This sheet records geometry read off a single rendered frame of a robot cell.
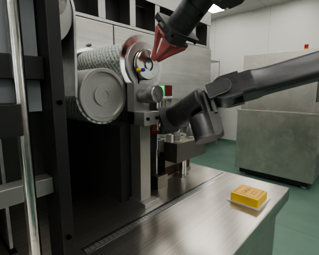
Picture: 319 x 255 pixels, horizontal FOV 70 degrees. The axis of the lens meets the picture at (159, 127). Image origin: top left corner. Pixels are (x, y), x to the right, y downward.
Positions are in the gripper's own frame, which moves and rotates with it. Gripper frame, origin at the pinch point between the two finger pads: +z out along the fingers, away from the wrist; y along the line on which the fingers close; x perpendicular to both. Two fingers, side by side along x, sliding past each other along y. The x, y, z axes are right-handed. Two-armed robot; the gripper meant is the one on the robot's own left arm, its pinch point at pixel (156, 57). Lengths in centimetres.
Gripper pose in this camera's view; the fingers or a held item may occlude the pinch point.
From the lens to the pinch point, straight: 58.8
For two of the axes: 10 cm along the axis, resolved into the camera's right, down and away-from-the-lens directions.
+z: -5.6, 5.7, 6.0
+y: 6.8, -0.9, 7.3
